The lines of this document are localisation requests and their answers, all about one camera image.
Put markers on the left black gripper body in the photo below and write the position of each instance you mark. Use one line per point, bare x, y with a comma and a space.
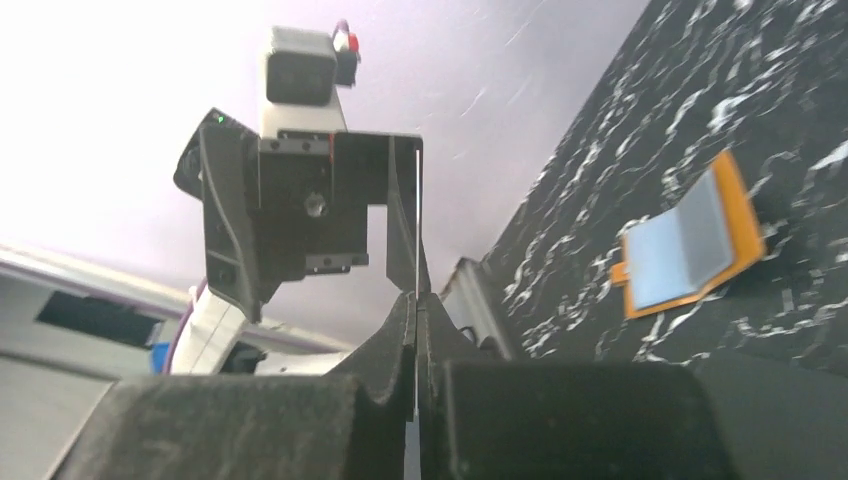
319, 188

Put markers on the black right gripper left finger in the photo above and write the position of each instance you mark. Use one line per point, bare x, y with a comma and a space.
346, 424

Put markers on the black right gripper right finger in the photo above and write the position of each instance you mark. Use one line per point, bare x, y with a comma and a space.
482, 418

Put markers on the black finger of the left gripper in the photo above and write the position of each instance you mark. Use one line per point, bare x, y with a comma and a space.
243, 252
406, 264

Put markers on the orange leather card holder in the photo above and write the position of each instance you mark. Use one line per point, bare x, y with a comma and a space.
679, 256

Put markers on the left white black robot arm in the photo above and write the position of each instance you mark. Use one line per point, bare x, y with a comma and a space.
277, 208

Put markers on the left aluminium side rail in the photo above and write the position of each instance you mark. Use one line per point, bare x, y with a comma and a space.
476, 312

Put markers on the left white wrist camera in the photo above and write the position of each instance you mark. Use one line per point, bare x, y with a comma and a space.
301, 71

